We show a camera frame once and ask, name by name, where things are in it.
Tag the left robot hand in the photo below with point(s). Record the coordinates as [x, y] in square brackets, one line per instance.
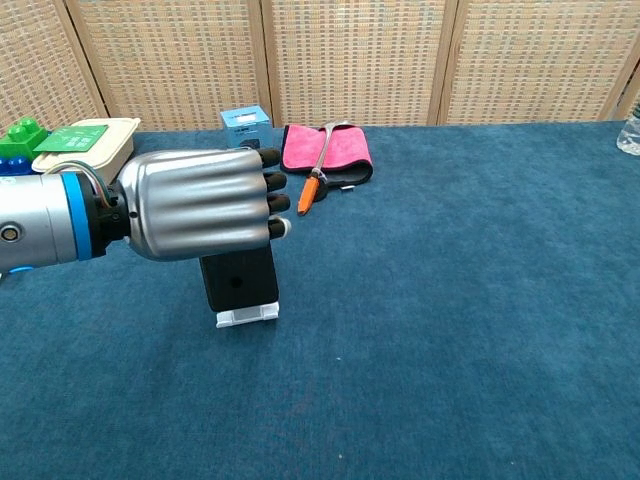
[195, 202]

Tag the black smartphone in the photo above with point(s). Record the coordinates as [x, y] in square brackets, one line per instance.
[240, 280]

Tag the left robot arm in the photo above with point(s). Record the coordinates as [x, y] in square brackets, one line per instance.
[40, 225]

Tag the light blue cube box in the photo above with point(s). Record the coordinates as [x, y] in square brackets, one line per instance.
[247, 127]

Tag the cream lunch box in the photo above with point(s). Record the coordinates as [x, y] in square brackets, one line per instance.
[117, 140]

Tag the green card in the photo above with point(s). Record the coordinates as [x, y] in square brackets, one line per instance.
[72, 138]

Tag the pink cloth with black trim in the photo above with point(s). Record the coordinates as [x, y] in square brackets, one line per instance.
[345, 150]

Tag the blue toy building block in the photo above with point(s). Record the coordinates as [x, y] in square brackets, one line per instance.
[15, 165]

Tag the green toy building block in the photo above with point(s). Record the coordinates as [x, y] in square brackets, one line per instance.
[21, 137]

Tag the woven bamboo folding screen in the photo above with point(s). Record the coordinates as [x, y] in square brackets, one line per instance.
[350, 60]

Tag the blue table cloth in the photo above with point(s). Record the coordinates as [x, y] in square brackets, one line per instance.
[425, 325]

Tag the clear plastic water bottle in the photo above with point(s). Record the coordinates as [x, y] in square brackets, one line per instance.
[631, 135]

